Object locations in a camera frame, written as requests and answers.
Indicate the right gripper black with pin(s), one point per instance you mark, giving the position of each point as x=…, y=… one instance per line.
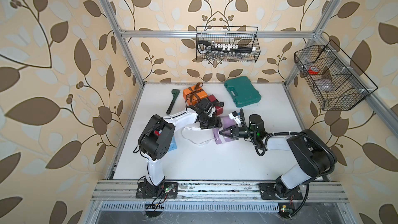
x=234, y=132

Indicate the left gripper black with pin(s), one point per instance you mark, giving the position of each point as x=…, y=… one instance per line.
x=213, y=124

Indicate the purple gift box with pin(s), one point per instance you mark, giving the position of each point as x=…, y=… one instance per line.
x=224, y=134

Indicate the white ribbon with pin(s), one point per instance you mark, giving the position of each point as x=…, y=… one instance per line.
x=198, y=136

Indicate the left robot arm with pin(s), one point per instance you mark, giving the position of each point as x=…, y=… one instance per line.
x=155, y=140

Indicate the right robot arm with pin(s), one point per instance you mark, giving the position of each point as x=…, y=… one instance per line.
x=314, y=158

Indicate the dark red gift box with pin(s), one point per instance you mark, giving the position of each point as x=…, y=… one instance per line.
x=212, y=98

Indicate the black printed ribbon bow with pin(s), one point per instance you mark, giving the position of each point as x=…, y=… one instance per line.
x=217, y=104

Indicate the orange gift box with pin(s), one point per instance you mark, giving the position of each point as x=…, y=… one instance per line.
x=194, y=93

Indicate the brown ribbon bow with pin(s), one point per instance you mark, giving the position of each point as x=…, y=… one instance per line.
x=194, y=92

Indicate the blue gift box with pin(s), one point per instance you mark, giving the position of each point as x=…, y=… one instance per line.
x=173, y=144

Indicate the green plastic tool case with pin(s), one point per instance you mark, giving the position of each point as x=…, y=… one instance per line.
x=242, y=91

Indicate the red object in basket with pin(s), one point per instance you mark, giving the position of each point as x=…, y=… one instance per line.
x=313, y=70

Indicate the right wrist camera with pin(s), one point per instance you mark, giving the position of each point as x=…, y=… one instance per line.
x=234, y=116

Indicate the socket set rail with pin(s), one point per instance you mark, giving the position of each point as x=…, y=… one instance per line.
x=206, y=48

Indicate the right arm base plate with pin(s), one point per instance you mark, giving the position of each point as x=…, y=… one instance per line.
x=277, y=191

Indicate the black wire basket back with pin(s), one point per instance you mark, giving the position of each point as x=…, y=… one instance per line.
x=227, y=43

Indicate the black wire basket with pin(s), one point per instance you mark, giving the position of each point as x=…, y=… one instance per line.
x=227, y=43
x=342, y=82

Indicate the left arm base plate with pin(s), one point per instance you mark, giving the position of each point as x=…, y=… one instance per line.
x=146, y=190

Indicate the black wire basket right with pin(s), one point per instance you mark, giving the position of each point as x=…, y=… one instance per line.
x=342, y=82

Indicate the aluminium front rail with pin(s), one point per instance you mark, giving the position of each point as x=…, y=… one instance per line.
x=220, y=191

